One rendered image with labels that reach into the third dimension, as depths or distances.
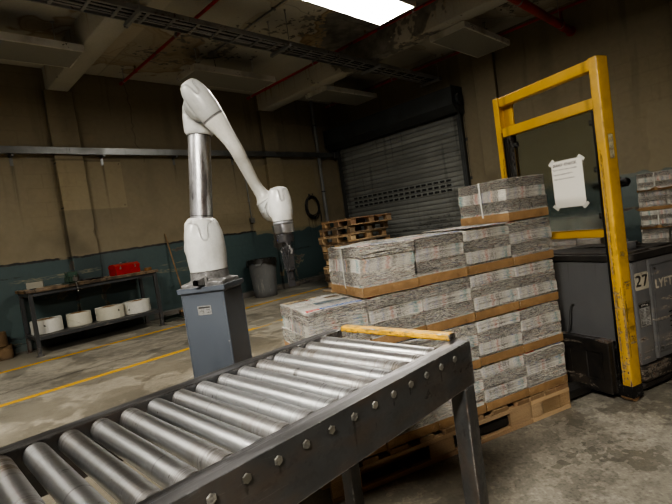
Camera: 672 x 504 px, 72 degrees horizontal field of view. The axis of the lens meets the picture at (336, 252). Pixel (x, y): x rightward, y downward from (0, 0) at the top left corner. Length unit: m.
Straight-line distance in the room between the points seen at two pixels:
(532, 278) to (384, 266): 0.91
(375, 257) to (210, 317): 0.74
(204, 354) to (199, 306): 0.20
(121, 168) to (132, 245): 1.32
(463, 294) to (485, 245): 0.28
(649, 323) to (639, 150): 5.57
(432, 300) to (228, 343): 0.96
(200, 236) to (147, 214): 6.83
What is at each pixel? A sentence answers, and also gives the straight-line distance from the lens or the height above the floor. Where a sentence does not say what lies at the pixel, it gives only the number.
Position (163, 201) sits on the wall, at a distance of 8.89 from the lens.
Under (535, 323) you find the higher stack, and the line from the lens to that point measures 2.67.
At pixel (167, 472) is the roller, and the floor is 0.79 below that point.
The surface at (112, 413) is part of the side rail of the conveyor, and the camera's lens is 1.26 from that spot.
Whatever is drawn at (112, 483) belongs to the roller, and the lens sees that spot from 0.93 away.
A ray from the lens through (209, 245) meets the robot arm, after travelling 1.91.
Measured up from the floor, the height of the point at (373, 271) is 0.94.
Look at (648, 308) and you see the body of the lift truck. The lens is 3.13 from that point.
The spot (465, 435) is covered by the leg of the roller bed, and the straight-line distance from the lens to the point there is 1.40.
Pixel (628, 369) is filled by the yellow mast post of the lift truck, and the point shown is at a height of 0.19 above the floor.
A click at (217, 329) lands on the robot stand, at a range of 1.92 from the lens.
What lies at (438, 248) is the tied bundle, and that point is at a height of 0.99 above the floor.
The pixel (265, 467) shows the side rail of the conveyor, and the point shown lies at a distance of 0.87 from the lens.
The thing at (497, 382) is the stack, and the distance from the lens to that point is 2.54.
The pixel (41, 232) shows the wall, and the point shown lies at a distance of 8.22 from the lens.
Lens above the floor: 1.16
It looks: 3 degrees down
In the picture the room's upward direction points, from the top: 8 degrees counter-clockwise
